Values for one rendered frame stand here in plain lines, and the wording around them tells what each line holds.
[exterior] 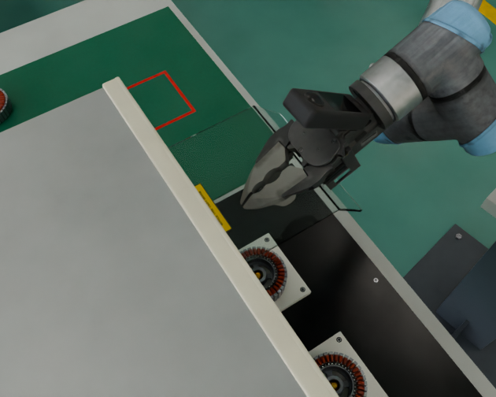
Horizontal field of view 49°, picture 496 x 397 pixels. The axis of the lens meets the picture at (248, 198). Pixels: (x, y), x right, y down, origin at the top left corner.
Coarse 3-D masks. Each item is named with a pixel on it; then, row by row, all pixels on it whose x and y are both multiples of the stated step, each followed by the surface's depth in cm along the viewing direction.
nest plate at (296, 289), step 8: (280, 256) 110; (288, 264) 109; (288, 272) 108; (296, 272) 108; (288, 280) 107; (296, 280) 107; (288, 288) 107; (296, 288) 107; (304, 288) 106; (280, 296) 106; (288, 296) 106; (296, 296) 106; (304, 296) 106; (280, 304) 105; (288, 304) 105
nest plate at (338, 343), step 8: (336, 336) 102; (320, 344) 101; (328, 344) 101; (336, 344) 101; (344, 344) 101; (312, 352) 100; (320, 352) 100; (344, 352) 100; (352, 352) 100; (360, 360) 99; (368, 376) 98; (368, 384) 97; (376, 384) 97; (344, 392) 97; (368, 392) 97; (376, 392) 97; (384, 392) 97
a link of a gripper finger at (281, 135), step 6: (288, 126) 70; (276, 132) 70; (282, 132) 70; (270, 138) 70; (276, 138) 70; (282, 138) 70; (288, 138) 70; (270, 144) 70; (282, 144) 70; (288, 144) 70; (264, 150) 70; (288, 150) 71; (258, 156) 70
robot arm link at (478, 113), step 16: (480, 80) 67; (448, 96) 68; (464, 96) 67; (480, 96) 67; (416, 112) 76; (432, 112) 73; (448, 112) 70; (464, 112) 69; (480, 112) 68; (416, 128) 77; (432, 128) 74; (448, 128) 72; (464, 128) 70; (480, 128) 70; (464, 144) 73; (480, 144) 71
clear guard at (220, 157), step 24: (240, 120) 92; (264, 120) 92; (192, 144) 89; (216, 144) 89; (240, 144) 89; (264, 144) 89; (192, 168) 87; (216, 168) 87; (240, 168) 87; (216, 192) 85; (240, 192) 85; (312, 192) 85; (336, 192) 88; (240, 216) 82; (264, 216) 82; (288, 216) 82; (312, 216) 82; (240, 240) 80; (264, 240) 80
